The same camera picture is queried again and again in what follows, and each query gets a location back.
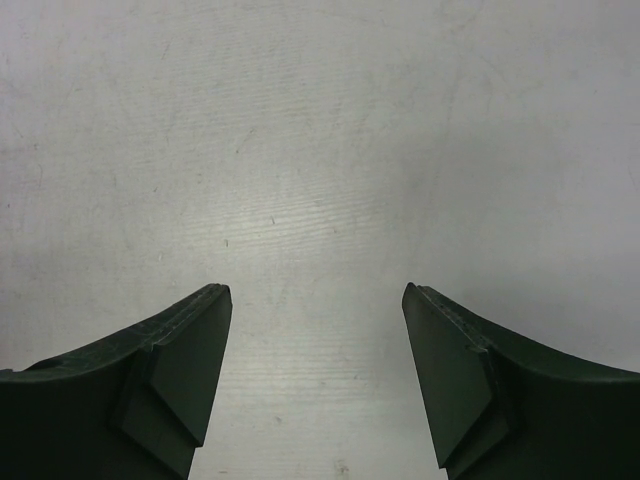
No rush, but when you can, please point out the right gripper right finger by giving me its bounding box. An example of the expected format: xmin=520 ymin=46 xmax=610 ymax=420
xmin=402 ymin=284 xmax=639 ymax=479

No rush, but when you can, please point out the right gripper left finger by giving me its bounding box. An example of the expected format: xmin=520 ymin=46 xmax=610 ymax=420
xmin=1 ymin=284 xmax=232 ymax=479

